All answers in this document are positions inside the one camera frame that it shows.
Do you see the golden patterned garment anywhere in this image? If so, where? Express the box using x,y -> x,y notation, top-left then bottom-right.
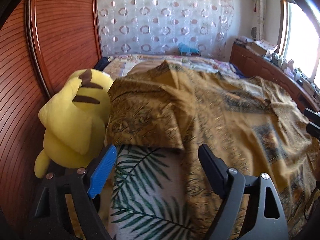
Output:
106,61 -> 319,239

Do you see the wooden sideboard cabinet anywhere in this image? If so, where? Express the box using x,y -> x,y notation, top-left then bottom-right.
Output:
230,44 -> 319,112

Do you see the cardboard box on cabinet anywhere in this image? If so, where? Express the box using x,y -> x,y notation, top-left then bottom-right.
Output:
251,40 -> 278,56

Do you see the palm leaf bed sheet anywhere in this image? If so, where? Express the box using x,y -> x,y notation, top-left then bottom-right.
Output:
107,145 -> 196,239

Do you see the yellow plush toy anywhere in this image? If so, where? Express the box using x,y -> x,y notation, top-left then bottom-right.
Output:
34,69 -> 113,178

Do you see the blue item on box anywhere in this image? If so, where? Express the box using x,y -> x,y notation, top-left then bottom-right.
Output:
178,43 -> 201,56

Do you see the floral quilt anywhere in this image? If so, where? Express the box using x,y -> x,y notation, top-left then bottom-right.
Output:
103,54 -> 240,79

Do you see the wooden louvered wardrobe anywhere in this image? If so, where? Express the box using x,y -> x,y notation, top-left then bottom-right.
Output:
1,0 -> 101,233

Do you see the white circle pattern curtain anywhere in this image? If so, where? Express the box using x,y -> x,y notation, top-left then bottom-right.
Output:
97,0 -> 234,60

